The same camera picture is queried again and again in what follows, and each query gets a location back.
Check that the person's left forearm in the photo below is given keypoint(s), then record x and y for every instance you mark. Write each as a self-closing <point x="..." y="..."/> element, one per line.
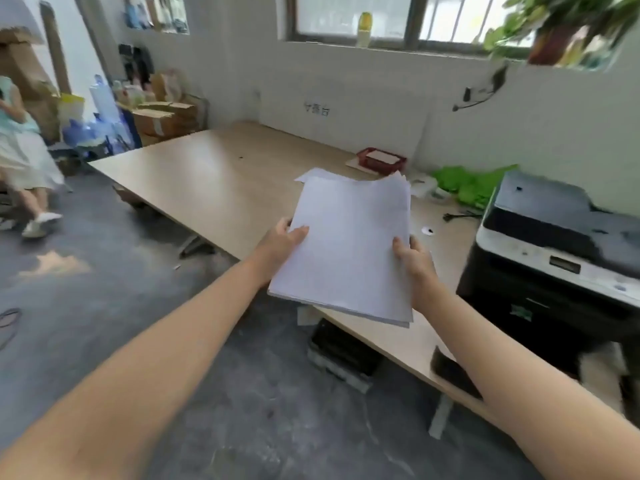
<point x="135" y="379"/>

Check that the black and white printer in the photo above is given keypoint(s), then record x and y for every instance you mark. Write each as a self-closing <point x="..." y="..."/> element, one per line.
<point x="555" y="264"/>

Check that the green cloth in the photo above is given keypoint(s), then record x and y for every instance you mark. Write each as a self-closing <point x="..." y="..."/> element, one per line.
<point x="470" y="184"/>

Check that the window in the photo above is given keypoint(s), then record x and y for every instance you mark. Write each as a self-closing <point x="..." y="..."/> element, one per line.
<point x="415" y="19"/>

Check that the black smartphone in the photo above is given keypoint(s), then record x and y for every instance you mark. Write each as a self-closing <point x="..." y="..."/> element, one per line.
<point x="452" y="372"/>

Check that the person's right hand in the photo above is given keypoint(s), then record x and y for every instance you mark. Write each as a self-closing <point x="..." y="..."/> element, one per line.
<point x="417" y="267"/>

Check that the white table leg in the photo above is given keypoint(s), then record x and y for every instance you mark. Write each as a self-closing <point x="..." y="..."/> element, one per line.
<point x="441" y="417"/>

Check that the person's left hand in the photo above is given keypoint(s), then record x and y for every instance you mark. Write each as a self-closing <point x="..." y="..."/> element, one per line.
<point x="272" y="254"/>

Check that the red plastic basket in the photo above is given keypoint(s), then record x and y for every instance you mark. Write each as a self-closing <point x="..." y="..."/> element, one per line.
<point x="381" y="160"/>

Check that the large cardboard box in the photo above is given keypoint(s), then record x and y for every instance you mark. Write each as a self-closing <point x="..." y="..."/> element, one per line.
<point x="25" y="79"/>

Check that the yellow bottle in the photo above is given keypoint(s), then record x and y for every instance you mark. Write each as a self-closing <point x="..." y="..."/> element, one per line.
<point x="364" y="29"/>

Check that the potted green plant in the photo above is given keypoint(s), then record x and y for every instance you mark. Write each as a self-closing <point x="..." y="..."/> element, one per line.
<point x="560" y="24"/>

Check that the cardboard boxes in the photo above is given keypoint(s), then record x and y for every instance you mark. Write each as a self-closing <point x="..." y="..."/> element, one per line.
<point x="165" y="117"/>

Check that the black box under table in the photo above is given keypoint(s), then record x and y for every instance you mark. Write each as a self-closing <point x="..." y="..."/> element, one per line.
<point x="342" y="349"/>

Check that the person's right thumb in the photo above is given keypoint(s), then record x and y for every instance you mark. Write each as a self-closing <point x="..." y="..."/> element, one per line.
<point x="400" y="249"/>

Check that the white packet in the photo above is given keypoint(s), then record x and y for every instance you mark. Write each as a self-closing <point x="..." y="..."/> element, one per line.
<point x="422" y="184"/>

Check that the person's left thumb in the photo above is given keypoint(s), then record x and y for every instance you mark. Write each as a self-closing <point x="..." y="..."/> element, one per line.
<point x="296" y="237"/>

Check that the white tape roll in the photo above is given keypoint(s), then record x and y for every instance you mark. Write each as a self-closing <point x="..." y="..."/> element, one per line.
<point x="427" y="229"/>

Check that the stack of white paper sheets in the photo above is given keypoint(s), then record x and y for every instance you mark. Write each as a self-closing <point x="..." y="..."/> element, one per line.
<point x="350" y="244"/>

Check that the blue water jugs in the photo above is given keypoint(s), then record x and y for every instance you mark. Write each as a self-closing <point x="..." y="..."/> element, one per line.
<point x="102" y="122"/>

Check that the person's right forearm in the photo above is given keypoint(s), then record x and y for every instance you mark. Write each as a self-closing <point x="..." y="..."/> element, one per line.
<point x="525" y="389"/>

